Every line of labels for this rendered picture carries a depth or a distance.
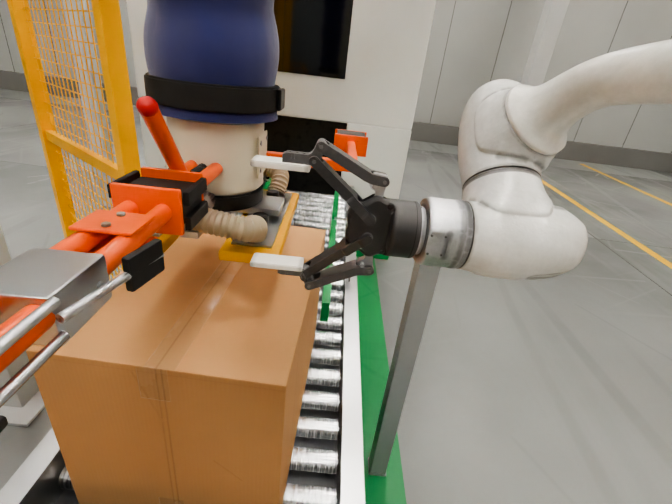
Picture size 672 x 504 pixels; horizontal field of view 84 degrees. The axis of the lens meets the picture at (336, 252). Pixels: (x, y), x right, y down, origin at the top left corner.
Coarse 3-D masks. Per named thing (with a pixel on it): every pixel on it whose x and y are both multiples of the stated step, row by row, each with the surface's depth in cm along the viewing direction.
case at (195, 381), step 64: (192, 256) 86; (128, 320) 64; (192, 320) 66; (256, 320) 68; (64, 384) 59; (128, 384) 58; (192, 384) 57; (256, 384) 56; (64, 448) 66; (128, 448) 65; (192, 448) 63; (256, 448) 62
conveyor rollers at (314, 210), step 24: (312, 192) 266; (312, 216) 225; (336, 240) 200; (336, 264) 176; (336, 288) 160; (336, 312) 144; (336, 336) 128; (312, 360) 120; (336, 360) 120; (312, 384) 113; (336, 384) 112; (312, 408) 104; (336, 408) 104; (312, 432) 96; (336, 432) 96; (312, 456) 88; (336, 456) 89
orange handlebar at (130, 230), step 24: (192, 168) 61; (216, 168) 61; (336, 168) 75; (96, 216) 39; (120, 216) 39; (144, 216) 40; (168, 216) 44; (72, 240) 35; (96, 240) 37; (120, 240) 36; (144, 240) 39; (24, 312) 25; (0, 336) 23; (24, 336) 24; (0, 360) 22
